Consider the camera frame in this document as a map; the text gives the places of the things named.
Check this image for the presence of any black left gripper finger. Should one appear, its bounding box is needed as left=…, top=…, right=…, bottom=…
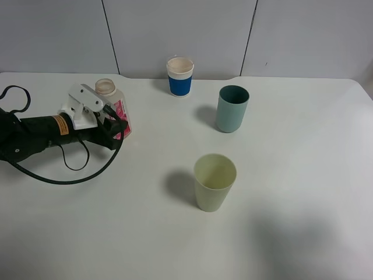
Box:
left=87, top=128, right=121, bottom=151
left=103, top=118, right=128, bottom=135

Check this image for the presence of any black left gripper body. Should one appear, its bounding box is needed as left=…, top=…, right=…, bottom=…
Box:
left=20, top=114, right=102, bottom=148

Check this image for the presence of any clear bottle with pink label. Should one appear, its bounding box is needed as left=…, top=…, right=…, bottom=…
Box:
left=95, top=78, right=132, bottom=138

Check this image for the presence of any teal plastic cup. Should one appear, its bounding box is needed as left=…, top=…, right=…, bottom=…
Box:
left=216, top=85, right=249, bottom=133

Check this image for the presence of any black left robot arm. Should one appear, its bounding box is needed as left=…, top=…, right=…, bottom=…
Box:
left=1, top=110, right=128, bottom=163

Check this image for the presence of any white cup with blue sleeve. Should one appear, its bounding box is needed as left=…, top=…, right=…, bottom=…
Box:
left=166, top=56, right=194, bottom=97

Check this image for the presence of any pale yellow-green plastic cup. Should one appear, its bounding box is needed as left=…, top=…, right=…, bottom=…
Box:
left=193, top=153, right=237, bottom=212

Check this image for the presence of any black left camera cable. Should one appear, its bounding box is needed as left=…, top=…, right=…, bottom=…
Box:
left=0, top=85, right=126, bottom=186

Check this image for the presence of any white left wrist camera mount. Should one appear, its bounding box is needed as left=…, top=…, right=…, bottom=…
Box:
left=58, top=84, right=108, bottom=130

